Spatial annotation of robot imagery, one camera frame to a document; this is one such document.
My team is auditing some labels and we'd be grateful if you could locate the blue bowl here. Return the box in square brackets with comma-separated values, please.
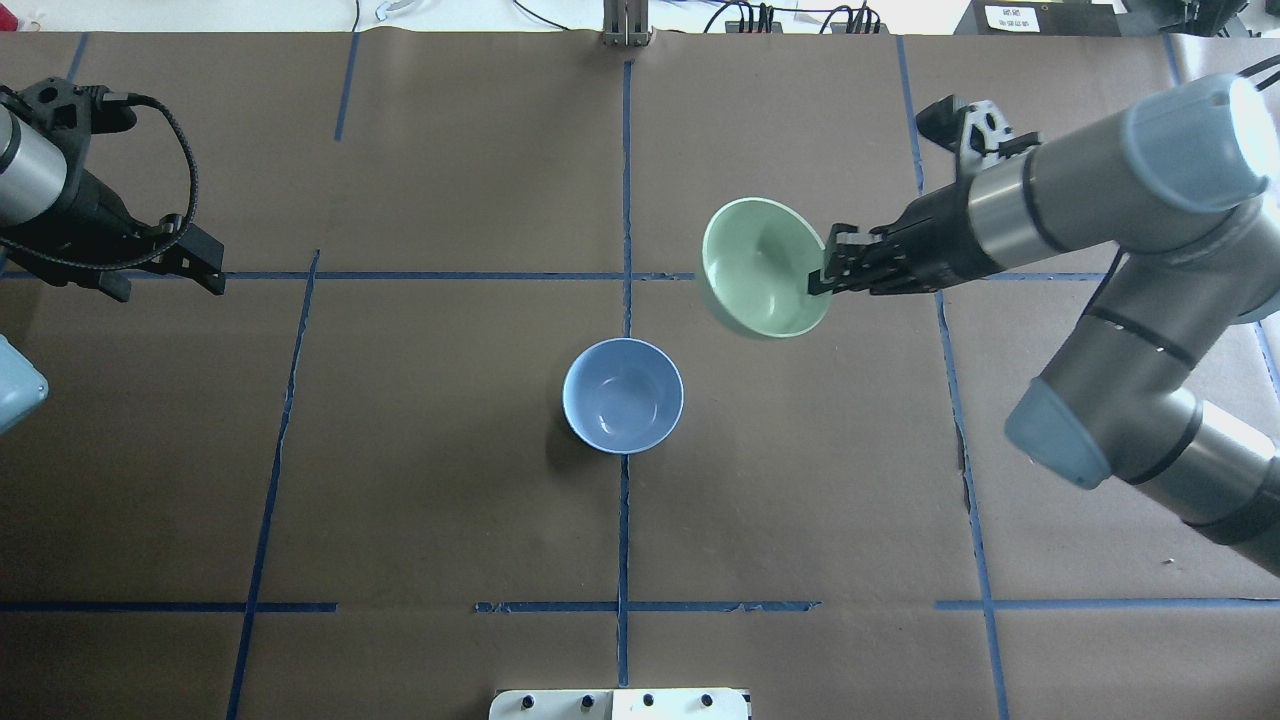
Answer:
[561, 337, 685, 455]

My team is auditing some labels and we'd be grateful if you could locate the black box with white label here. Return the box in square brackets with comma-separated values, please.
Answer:
[952, 1, 1123, 37]

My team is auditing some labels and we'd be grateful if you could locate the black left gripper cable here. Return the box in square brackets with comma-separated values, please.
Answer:
[0, 92, 201, 272]

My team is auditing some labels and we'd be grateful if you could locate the black left camera mount bracket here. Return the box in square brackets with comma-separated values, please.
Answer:
[3, 77, 137, 164]

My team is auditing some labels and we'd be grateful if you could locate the aluminium profile post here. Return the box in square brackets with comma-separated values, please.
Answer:
[602, 0, 653, 47]

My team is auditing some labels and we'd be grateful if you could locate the white plate with black knobs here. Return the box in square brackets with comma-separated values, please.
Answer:
[488, 687, 753, 719]

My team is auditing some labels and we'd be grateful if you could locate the green bowl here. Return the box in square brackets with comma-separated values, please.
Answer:
[696, 197, 831, 341]

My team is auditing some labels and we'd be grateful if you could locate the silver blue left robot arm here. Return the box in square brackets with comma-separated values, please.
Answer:
[1, 77, 227, 302]

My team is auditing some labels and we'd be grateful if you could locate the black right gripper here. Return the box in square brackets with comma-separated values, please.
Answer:
[806, 190, 986, 296]

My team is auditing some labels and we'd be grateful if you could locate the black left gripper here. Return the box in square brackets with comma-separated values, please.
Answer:
[3, 172, 227, 302]

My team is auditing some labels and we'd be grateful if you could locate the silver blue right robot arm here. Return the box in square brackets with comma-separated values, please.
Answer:
[803, 73, 1277, 574]

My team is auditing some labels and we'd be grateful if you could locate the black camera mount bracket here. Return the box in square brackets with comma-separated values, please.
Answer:
[3, 77, 137, 164]
[914, 95, 1042, 181]

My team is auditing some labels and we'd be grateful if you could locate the black power strip with cables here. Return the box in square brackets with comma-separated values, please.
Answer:
[700, 1, 890, 36]

